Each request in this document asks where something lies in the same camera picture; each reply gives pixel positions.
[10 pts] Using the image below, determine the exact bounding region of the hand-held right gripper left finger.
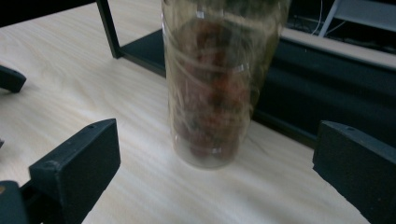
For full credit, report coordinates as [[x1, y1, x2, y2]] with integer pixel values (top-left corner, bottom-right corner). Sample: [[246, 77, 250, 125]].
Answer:
[[28, 118, 121, 224]]

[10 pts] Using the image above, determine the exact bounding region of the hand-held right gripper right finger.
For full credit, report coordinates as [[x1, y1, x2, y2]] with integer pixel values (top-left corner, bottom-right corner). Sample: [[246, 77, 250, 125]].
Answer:
[[312, 119, 396, 224]]

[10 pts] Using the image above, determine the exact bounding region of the black metal shelf rack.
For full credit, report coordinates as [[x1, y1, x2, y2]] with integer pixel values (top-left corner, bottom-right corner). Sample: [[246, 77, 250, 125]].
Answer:
[[94, 0, 396, 148]]

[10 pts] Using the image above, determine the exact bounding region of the clear jar of dried fruit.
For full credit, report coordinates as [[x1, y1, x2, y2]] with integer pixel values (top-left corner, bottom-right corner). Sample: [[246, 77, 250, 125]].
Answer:
[[161, 0, 292, 170]]

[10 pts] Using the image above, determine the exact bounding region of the grey metal stand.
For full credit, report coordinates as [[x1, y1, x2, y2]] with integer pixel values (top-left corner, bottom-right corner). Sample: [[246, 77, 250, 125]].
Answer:
[[317, 0, 396, 38]]

